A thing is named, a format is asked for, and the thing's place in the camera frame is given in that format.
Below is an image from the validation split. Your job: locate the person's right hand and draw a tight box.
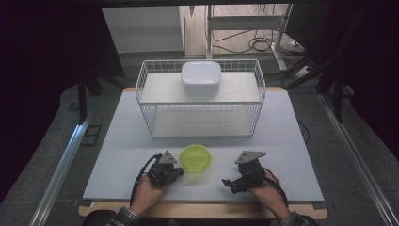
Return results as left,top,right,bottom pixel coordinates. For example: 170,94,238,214
250,178,292,219

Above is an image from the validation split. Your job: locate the white wire rack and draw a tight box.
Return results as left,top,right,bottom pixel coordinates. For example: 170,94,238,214
135,58,267,139

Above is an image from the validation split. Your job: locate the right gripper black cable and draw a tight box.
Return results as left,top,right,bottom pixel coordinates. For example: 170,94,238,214
263,168,290,207

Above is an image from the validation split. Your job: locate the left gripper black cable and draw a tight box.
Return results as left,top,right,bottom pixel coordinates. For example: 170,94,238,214
130,153,163,206

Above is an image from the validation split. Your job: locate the black stand leg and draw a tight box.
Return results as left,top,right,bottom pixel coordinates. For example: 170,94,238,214
76,70,126,124
314,72,346,124

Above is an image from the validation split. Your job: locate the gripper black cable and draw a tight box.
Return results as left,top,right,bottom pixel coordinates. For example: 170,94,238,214
263,168,290,207
130,153,163,206

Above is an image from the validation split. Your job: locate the white power strip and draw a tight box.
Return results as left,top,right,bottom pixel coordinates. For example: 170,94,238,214
295,65,314,79

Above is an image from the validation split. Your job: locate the white cabinet panel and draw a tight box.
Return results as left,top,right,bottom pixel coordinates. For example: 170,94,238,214
102,6,184,55

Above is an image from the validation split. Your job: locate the silver metal floor rail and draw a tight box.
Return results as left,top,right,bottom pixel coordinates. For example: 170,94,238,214
29,112,92,226
318,93,399,226

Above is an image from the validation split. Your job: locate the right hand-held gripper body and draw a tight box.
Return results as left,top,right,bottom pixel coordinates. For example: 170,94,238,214
231,151,267,194

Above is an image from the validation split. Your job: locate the yellow-green translucent plate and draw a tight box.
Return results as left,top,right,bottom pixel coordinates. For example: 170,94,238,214
178,143,213,174

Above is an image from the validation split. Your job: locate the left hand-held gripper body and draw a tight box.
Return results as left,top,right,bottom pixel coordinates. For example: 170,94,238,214
147,150,179,189

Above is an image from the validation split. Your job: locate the thin black cable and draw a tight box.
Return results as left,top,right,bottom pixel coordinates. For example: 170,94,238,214
297,120,311,145

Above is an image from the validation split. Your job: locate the tangle of black floor cables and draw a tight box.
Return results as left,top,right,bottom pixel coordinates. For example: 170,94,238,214
212,28,285,55

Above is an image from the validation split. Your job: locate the person's left hand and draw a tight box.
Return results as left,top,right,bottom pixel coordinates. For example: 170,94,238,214
129,173,170,215

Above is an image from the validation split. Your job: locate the white plastic container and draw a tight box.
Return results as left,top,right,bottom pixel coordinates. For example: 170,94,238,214
180,60,222,98

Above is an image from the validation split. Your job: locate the white metal desk frame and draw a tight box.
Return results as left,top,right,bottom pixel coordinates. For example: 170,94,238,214
205,4,294,72

